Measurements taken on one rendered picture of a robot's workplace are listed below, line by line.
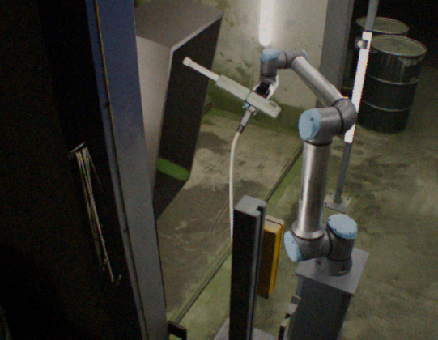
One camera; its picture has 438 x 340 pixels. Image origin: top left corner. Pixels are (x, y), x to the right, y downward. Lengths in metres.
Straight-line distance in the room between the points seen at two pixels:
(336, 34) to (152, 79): 2.22
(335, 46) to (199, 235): 1.97
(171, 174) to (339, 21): 1.91
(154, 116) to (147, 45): 0.35
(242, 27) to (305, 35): 0.61
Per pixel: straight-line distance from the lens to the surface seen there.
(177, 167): 3.06
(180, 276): 2.96
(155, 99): 2.06
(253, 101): 1.96
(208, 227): 3.28
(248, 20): 4.18
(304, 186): 1.87
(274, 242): 1.09
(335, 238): 2.08
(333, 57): 3.99
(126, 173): 1.39
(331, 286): 2.20
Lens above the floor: 2.29
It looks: 36 degrees down
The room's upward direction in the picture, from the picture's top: straight up
